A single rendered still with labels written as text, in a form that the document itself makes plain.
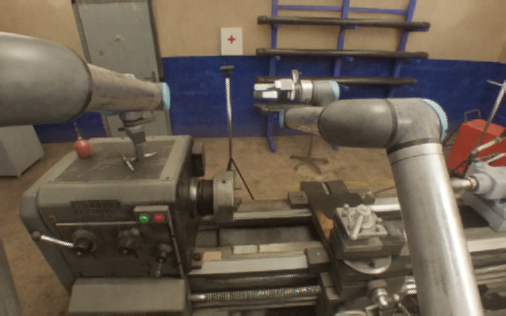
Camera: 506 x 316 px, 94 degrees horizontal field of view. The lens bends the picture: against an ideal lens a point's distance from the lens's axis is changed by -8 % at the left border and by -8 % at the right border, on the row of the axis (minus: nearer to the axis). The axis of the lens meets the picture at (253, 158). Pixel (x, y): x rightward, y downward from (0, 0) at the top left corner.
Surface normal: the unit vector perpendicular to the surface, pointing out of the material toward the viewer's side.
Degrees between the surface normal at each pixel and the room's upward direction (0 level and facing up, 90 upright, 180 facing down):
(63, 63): 63
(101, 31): 90
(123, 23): 90
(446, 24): 90
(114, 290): 32
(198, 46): 90
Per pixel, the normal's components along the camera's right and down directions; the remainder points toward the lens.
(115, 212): 0.07, 0.50
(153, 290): 0.04, -0.47
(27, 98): 0.75, 0.49
